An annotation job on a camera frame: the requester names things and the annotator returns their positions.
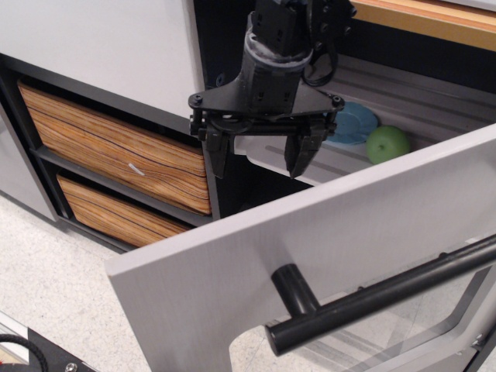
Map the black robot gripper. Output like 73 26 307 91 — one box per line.
188 33 345 179

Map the grey toy oven door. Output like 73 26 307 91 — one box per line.
105 126 495 371

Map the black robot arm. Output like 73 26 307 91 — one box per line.
188 1 357 178

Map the grey oven rack shelf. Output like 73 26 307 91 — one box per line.
234 56 495 186

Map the upper wood-pattern fabric bin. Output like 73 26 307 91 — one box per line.
18 81 212 215

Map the wood-pattern fabric bin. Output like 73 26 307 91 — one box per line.
57 174 191 247
18 81 212 215

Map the blue toy plate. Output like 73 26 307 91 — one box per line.
328 102 378 145

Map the green toy apple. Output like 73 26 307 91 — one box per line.
366 126 411 164

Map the lower wood-pattern fabric bin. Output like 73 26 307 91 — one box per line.
57 174 191 247

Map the wooden countertop edge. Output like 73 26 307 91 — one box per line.
352 0 495 52

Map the black oven door handle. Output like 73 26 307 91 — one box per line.
264 235 495 357

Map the dark grey shelf frame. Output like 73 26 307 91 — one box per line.
1 56 219 252

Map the black base plate with screw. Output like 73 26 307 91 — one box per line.
27 328 95 372

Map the black braided cable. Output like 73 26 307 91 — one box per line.
0 333 48 372

